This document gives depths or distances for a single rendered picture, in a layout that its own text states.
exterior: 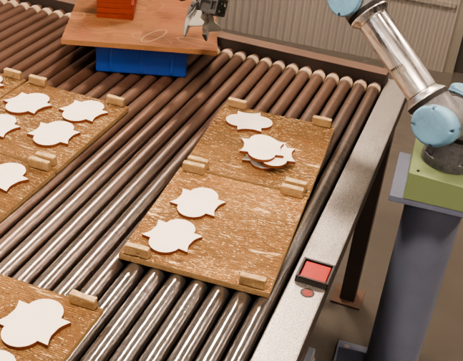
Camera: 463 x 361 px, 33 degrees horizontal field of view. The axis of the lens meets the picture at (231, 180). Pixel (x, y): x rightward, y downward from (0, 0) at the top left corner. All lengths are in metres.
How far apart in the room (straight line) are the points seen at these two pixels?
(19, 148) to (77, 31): 0.61
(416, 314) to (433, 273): 0.17
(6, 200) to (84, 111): 0.49
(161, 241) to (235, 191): 0.30
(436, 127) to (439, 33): 3.36
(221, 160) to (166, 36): 0.65
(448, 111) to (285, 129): 0.52
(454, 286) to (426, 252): 1.06
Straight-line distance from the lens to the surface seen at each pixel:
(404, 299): 2.48
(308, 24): 5.48
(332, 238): 1.91
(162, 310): 1.64
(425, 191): 2.20
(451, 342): 3.15
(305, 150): 2.22
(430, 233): 2.33
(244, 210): 1.92
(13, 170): 2.03
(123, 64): 2.60
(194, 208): 1.89
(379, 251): 3.50
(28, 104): 2.35
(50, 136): 2.18
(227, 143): 2.20
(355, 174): 2.19
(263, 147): 2.12
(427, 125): 2.06
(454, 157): 2.22
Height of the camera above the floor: 2.00
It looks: 32 degrees down
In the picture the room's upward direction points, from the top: 6 degrees clockwise
